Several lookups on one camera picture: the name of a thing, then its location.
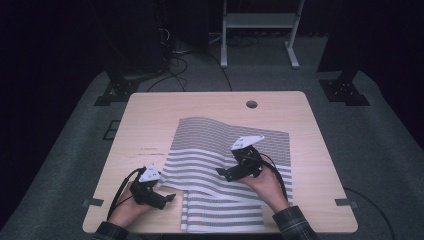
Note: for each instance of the person's right hand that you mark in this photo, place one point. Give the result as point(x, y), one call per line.
point(266, 188)

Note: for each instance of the grey white striped towel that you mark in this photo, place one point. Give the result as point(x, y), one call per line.
point(206, 153)

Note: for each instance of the grey tape strip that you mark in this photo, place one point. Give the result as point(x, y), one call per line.
point(93, 202)
point(345, 202)

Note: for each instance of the white metal stand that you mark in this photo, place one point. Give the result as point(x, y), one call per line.
point(260, 20)

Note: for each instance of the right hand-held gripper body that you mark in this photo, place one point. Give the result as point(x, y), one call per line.
point(245, 163)

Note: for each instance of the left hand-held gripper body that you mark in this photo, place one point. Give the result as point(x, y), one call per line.
point(148, 193)

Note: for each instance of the dark floor socket plate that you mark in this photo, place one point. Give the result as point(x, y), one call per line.
point(111, 130)

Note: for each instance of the person's left hand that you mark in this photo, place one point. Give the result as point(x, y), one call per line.
point(128, 211)

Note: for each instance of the black stand base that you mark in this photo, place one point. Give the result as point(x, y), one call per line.
point(116, 91)
point(343, 90)

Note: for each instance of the dark cabinet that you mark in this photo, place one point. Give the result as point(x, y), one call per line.
point(188, 23)

